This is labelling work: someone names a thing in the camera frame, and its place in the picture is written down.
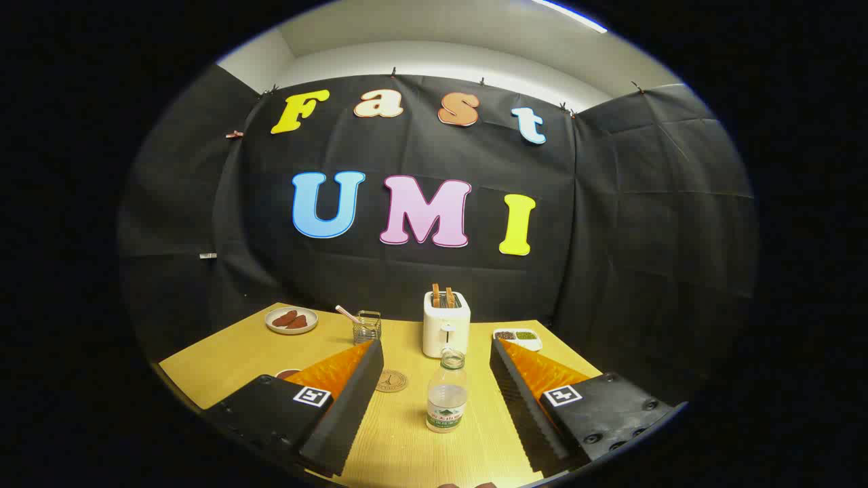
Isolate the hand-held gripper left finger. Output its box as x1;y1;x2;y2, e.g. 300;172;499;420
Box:
202;339;385;478

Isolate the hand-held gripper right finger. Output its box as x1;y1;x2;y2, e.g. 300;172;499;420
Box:
490;337;679;475

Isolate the clear plastic juice bottle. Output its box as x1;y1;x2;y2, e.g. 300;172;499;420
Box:
427;348;469;433

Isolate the white divided dish with beans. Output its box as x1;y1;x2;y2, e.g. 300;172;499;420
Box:
493;328;543;352

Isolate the white toaster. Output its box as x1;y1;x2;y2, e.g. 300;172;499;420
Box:
422;291;471;359

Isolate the white round plate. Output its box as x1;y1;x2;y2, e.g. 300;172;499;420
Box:
264;306;319;336

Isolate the wooden table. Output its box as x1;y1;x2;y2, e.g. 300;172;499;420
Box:
158;302;604;488

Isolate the wire mesh holder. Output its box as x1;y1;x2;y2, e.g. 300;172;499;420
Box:
353;310;382;346

